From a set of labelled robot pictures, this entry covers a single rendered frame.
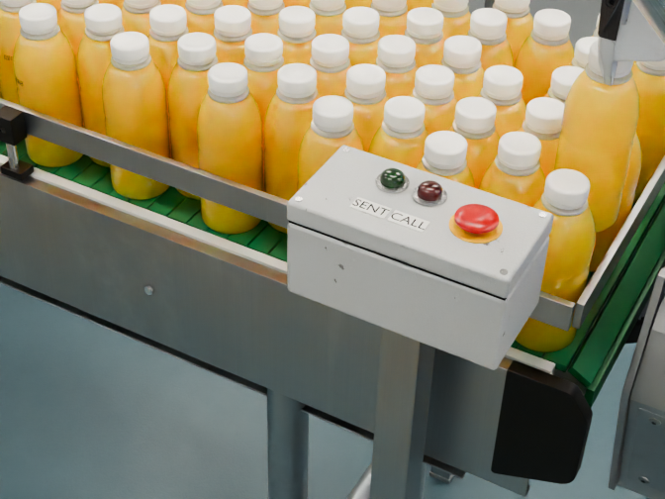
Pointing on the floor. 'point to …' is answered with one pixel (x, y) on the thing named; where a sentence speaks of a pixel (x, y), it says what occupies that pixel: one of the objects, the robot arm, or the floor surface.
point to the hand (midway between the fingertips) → (612, 56)
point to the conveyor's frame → (277, 339)
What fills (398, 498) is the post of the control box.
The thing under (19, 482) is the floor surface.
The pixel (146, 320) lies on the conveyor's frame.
